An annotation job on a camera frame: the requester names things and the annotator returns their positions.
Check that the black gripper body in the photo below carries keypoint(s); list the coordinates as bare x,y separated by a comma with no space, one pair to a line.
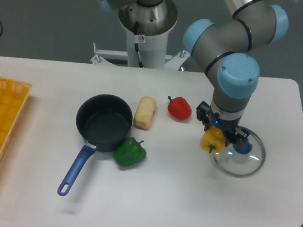
221,123

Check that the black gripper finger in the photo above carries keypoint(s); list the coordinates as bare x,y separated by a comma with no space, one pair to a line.
236,136
203,114

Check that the yellow bell pepper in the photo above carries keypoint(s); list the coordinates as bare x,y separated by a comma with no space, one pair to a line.
213,140

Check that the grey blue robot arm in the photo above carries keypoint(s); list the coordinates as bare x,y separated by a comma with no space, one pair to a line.
221,51

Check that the red bell pepper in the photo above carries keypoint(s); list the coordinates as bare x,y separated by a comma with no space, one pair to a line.
179,108

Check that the green bell pepper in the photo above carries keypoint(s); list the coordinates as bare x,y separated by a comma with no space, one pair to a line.
130,152

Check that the glass lid blue knob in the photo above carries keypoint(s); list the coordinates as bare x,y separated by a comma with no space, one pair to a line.
244,160

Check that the beige bread loaf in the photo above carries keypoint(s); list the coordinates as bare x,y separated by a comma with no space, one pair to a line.
144,113

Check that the dark pot blue handle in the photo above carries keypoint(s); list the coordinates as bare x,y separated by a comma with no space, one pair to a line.
104,122

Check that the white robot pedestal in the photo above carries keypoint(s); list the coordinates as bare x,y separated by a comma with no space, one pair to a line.
147,30

